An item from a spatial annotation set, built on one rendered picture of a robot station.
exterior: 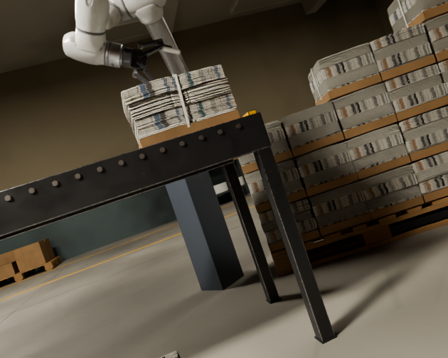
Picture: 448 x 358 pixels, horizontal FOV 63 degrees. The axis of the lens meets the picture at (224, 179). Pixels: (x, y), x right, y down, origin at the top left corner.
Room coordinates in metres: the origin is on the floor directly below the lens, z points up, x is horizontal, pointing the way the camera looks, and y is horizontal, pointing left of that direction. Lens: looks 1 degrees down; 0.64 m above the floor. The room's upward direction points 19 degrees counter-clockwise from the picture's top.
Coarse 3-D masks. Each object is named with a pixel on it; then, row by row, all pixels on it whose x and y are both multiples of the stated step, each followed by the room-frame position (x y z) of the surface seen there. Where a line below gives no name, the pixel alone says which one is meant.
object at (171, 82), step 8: (168, 80) 1.30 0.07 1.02; (176, 88) 1.31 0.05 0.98; (184, 88) 1.31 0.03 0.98; (176, 96) 1.31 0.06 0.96; (184, 96) 1.31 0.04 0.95; (176, 104) 1.30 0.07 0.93; (176, 112) 1.31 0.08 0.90; (192, 112) 1.32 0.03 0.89; (184, 120) 1.31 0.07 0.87; (192, 120) 1.32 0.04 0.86
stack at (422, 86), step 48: (384, 96) 1.96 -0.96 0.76; (432, 96) 1.94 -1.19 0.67; (288, 144) 2.08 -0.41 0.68; (336, 144) 1.98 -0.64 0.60; (384, 144) 1.96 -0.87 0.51; (432, 144) 1.95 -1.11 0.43; (288, 192) 2.01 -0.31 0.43; (336, 192) 1.99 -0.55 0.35; (384, 192) 1.97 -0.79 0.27; (336, 240) 1.99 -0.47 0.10; (384, 240) 1.98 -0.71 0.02
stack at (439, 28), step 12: (396, 0) 2.16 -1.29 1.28; (408, 0) 2.03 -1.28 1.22; (420, 0) 1.93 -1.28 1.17; (432, 0) 1.93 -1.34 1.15; (444, 0) 1.93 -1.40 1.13; (396, 12) 2.20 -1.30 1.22; (408, 12) 2.07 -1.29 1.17; (420, 12) 1.96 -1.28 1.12; (444, 12) 1.93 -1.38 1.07; (396, 24) 2.24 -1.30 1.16; (432, 24) 1.93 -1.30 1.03; (444, 24) 1.93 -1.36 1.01; (432, 36) 1.93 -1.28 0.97; (444, 36) 1.92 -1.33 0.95; (432, 48) 1.95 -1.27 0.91; (444, 48) 1.93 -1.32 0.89; (444, 60) 1.95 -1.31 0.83; (444, 72) 1.93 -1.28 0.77
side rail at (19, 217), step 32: (224, 128) 1.19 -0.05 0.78; (256, 128) 1.22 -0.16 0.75; (128, 160) 1.12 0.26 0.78; (160, 160) 1.14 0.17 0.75; (192, 160) 1.16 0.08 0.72; (224, 160) 1.19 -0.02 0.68; (0, 192) 1.04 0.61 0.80; (32, 192) 1.05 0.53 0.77; (64, 192) 1.07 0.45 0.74; (96, 192) 1.09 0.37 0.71; (128, 192) 1.11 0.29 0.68; (0, 224) 1.03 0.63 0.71; (32, 224) 1.05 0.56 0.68
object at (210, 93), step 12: (192, 72) 1.32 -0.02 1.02; (204, 72) 1.33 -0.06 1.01; (216, 72) 1.34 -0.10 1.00; (192, 84) 1.32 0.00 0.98; (204, 84) 1.33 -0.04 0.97; (216, 84) 1.34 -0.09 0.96; (228, 84) 1.35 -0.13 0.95; (192, 96) 1.32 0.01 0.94; (204, 96) 1.33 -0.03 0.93; (216, 96) 1.34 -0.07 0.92; (228, 96) 1.35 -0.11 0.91; (204, 108) 1.33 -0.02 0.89; (216, 108) 1.34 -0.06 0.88; (228, 108) 1.35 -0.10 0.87
